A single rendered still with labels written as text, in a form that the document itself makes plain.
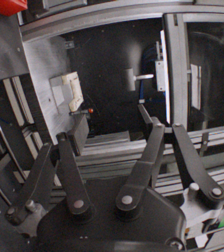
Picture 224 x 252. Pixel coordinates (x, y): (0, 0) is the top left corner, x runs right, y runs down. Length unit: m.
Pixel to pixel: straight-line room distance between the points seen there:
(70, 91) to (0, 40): 0.34
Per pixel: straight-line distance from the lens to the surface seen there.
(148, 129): 0.17
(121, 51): 0.84
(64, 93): 0.63
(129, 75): 0.59
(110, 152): 0.49
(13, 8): 0.42
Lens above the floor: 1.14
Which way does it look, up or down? 5 degrees down
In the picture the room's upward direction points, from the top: 81 degrees clockwise
